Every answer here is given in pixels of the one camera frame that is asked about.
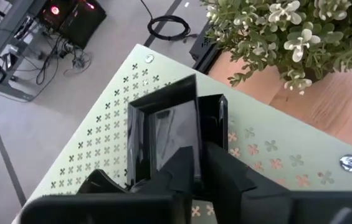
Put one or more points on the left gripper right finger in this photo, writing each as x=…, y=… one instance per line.
x=256, y=208

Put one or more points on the grey metal desk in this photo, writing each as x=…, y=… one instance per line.
x=4, y=46

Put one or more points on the small black square plate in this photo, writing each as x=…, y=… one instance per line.
x=172, y=130

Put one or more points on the black mini plate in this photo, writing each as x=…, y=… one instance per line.
x=97, y=183

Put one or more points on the pale green perforated shelf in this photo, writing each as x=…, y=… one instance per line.
x=272, y=133

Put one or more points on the black computer with red light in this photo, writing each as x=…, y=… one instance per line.
x=76, y=25

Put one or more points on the green potted plant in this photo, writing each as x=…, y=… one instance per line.
x=288, y=40

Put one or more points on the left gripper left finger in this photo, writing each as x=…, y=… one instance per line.
x=101, y=208

